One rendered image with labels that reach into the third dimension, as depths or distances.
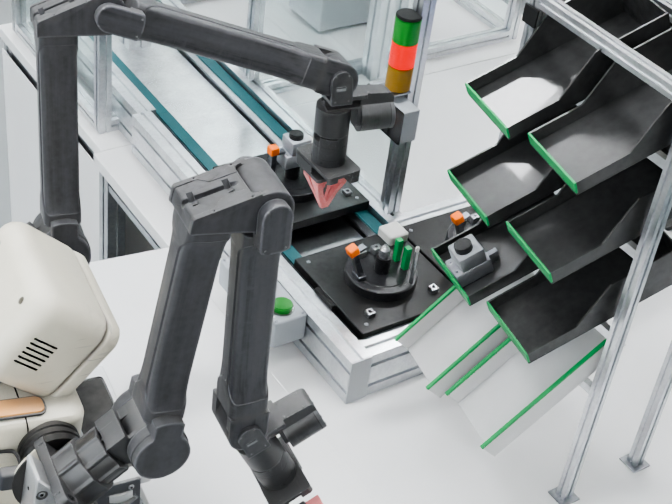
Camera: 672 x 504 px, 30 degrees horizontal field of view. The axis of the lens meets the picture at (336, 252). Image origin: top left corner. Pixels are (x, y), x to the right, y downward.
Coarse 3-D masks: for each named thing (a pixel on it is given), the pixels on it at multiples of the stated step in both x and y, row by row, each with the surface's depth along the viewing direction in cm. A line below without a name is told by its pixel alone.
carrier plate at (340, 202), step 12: (264, 156) 269; (324, 192) 261; (360, 192) 262; (300, 204) 256; (312, 204) 257; (336, 204) 258; (348, 204) 258; (360, 204) 259; (300, 216) 253; (312, 216) 253; (324, 216) 255; (336, 216) 257
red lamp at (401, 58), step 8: (392, 40) 234; (392, 48) 234; (400, 48) 233; (408, 48) 233; (416, 48) 234; (392, 56) 235; (400, 56) 234; (408, 56) 234; (392, 64) 235; (400, 64) 235; (408, 64) 235
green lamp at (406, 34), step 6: (396, 18) 231; (396, 24) 231; (402, 24) 230; (408, 24) 230; (414, 24) 230; (420, 24) 231; (396, 30) 231; (402, 30) 231; (408, 30) 230; (414, 30) 231; (396, 36) 232; (402, 36) 231; (408, 36) 231; (414, 36) 231; (396, 42) 233; (402, 42) 232; (408, 42) 232; (414, 42) 232
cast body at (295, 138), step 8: (288, 136) 255; (296, 136) 253; (304, 136) 255; (288, 144) 254; (296, 144) 253; (304, 144) 254; (288, 152) 255; (296, 152) 254; (280, 160) 256; (288, 160) 254; (288, 168) 256
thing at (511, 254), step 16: (528, 208) 212; (480, 224) 210; (496, 224) 212; (448, 240) 210; (480, 240) 211; (496, 240) 210; (512, 240) 209; (448, 256) 210; (512, 256) 206; (528, 256) 200; (448, 272) 205; (496, 272) 205; (512, 272) 201; (528, 272) 203; (464, 288) 205; (480, 288) 201; (496, 288) 202
